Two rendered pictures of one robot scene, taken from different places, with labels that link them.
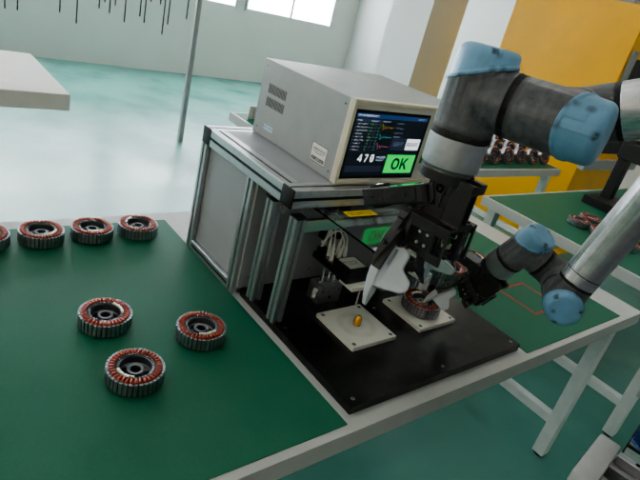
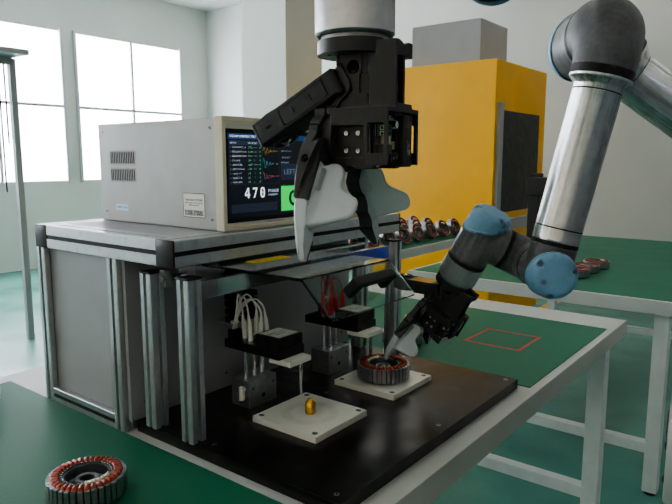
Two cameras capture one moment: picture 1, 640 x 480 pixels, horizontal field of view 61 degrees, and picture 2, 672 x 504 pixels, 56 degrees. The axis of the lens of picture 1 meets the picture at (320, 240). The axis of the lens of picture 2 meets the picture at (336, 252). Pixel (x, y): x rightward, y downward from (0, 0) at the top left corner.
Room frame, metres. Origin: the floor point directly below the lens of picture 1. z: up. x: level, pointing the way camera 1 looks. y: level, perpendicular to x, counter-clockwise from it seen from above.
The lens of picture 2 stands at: (0.09, -0.03, 1.24)
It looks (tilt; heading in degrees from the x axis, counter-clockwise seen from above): 8 degrees down; 351
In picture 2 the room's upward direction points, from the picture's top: straight up
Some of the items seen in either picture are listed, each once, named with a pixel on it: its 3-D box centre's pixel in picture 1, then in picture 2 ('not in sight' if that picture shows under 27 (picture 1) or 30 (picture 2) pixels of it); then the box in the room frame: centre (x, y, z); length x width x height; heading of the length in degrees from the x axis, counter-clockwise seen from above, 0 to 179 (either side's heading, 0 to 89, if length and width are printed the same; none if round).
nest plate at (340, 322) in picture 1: (355, 326); (310, 415); (1.19, -0.15, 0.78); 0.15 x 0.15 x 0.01; 43
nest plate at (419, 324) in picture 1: (418, 310); (383, 379); (1.36, -0.32, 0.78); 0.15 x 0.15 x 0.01; 43
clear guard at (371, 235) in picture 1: (378, 235); (300, 278); (1.19, -0.13, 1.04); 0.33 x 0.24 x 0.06; 43
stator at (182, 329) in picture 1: (200, 330); (87, 482); (1.01, 0.21, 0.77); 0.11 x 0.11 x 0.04
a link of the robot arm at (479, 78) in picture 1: (478, 93); not in sight; (0.69, -0.14, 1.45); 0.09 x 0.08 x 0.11; 59
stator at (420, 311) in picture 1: (421, 303); (383, 368); (1.36, -0.32, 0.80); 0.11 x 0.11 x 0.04
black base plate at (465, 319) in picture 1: (383, 320); (343, 402); (1.29, -0.22, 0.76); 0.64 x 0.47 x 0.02; 133
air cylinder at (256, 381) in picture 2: (324, 289); (254, 387); (1.30, -0.05, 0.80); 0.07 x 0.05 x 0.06; 133
